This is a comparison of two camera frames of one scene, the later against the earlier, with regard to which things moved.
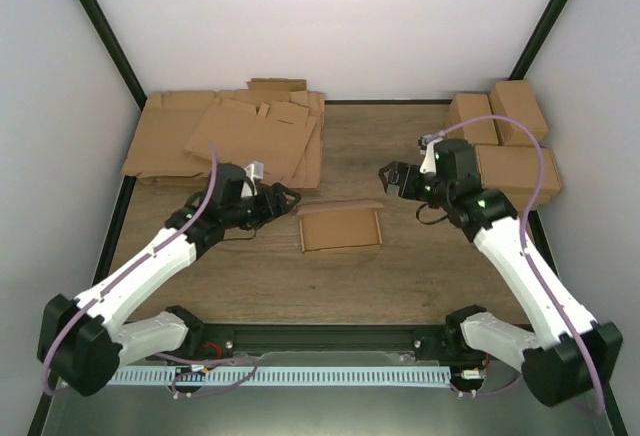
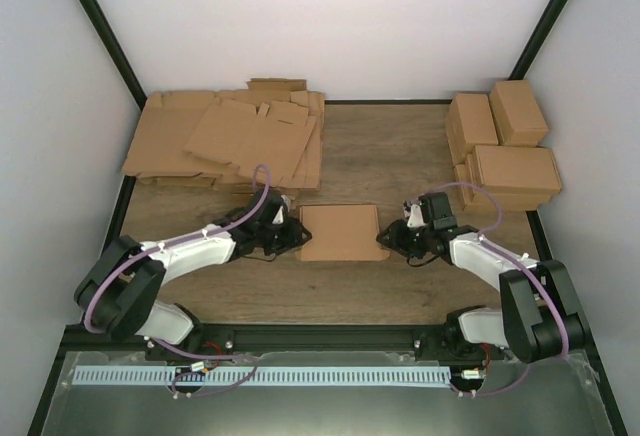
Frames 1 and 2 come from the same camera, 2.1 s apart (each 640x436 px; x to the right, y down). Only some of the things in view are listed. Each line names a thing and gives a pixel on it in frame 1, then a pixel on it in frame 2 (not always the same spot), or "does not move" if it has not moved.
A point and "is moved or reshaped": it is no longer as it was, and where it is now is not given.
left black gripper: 273,211 → 294,238
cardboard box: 338,224 is moved or reshaped
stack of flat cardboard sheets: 275,127 does not move
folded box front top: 516,167 does not move
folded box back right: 515,99 does not move
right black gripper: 408,189 → 397,238
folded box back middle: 467,106 does not move
